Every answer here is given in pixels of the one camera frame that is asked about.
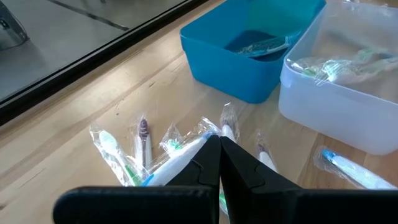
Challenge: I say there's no green toothbrush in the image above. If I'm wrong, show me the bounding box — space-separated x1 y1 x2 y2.
159 123 185 154
89 123 144 187
351 46 398 68
287 55 398 86

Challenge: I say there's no black aluminium table frame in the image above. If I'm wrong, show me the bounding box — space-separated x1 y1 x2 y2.
0 0 209 127

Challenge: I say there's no wrapped purple toothbrush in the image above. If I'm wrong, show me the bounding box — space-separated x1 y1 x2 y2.
219 102 241 143
255 132 279 174
133 115 154 170

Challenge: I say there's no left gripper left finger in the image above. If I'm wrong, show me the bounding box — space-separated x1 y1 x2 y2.
52 134 221 224

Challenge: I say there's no clear translucent plastic bin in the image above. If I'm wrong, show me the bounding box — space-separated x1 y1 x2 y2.
278 1 398 156

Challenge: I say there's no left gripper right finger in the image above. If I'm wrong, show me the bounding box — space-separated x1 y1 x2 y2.
220 136 398 224

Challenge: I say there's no bright blue plastic bin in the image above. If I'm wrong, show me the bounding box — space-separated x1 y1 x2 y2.
179 0 326 105

